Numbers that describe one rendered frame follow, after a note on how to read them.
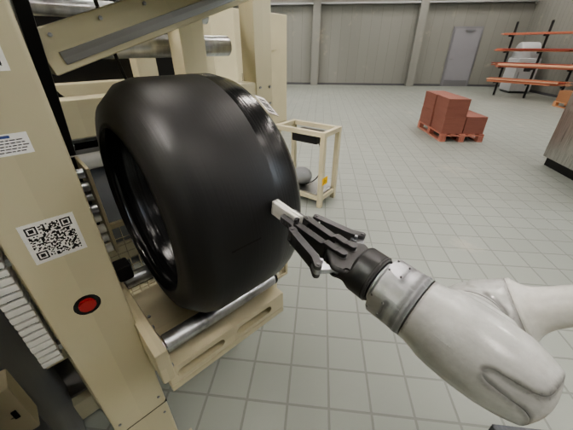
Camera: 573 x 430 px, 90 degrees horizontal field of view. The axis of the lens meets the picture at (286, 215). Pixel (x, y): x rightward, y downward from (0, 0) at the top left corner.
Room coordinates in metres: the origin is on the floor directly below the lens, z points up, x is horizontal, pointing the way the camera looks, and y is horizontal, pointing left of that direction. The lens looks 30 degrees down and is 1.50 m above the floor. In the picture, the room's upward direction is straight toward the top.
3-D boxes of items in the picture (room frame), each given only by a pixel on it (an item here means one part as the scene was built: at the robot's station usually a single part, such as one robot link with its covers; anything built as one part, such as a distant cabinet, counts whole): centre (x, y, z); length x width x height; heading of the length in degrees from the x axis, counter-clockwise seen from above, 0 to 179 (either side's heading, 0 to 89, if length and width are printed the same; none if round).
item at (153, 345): (0.52, 0.39, 0.90); 0.40 x 0.03 x 0.10; 43
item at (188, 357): (0.54, 0.17, 0.84); 0.36 x 0.09 x 0.06; 133
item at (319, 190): (3.01, -0.22, 0.40); 0.60 x 0.35 x 0.80; 54
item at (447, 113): (5.73, -3.17, 0.36); 1.19 x 0.85 x 0.72; 173
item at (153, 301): (0.64, 0.27, 0.80); 0.37 x 0.36 x 0.02; 43
